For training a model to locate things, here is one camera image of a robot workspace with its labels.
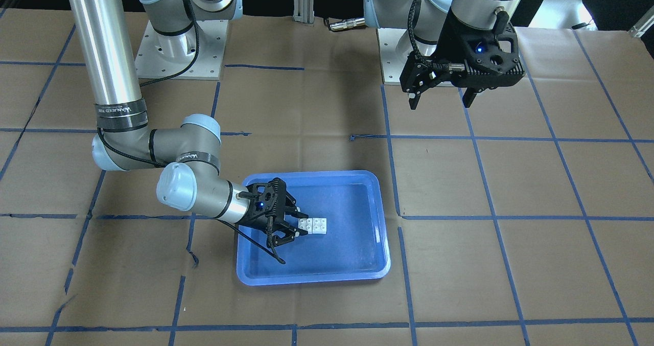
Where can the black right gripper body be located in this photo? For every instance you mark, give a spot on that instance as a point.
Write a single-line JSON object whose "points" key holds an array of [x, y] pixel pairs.
{"points": [[263, 220]]}

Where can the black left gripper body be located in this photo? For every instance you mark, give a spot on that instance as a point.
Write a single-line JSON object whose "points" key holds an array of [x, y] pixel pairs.
{"points": [[452, 40]]}

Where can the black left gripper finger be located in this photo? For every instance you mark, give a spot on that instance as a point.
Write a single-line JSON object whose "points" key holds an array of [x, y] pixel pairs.
{"points": [[469, 96], [418, 82]]}

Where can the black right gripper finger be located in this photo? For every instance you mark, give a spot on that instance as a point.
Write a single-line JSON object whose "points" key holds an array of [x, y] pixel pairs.
{"points": [[291, 209], [273, 240]]}

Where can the white block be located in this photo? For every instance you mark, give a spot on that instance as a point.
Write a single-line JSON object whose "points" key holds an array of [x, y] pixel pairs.
{"points": [[320, 226], [306, 224]]}

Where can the blue plastic tray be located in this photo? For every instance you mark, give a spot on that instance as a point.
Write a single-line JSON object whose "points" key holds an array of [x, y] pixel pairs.
{"points": [[346, 237]]}

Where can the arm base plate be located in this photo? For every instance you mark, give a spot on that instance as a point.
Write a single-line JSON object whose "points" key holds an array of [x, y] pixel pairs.
{"points": [[394, 48], [159, 56]]}

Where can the aluminium frame post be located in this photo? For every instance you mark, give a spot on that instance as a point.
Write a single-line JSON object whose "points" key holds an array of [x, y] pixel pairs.
{"points": [[303, 12]]}

